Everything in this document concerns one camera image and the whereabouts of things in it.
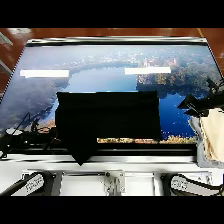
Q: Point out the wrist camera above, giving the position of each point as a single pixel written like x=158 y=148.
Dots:
x=34 y=124
x=211 y=86

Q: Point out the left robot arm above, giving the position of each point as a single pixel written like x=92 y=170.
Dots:
x=15 y=138

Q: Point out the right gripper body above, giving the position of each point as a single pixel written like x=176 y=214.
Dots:
x=196 y=106

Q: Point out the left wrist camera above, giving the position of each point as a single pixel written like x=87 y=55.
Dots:
x=34 y=124

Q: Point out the black garment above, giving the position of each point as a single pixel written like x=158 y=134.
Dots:
x=110 y=116

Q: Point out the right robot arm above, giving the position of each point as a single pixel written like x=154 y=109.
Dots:
x=196 y=184

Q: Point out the cream garment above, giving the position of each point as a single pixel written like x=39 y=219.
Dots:
x=215 y=133

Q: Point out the silver frame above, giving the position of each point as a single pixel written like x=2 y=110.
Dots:
x=133 y=165

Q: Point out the grey garment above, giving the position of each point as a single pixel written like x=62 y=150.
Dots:
x=200 y=150

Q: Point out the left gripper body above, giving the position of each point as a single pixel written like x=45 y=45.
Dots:
x=46 y=138

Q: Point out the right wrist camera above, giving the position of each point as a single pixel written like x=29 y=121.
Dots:
x=211 y=86

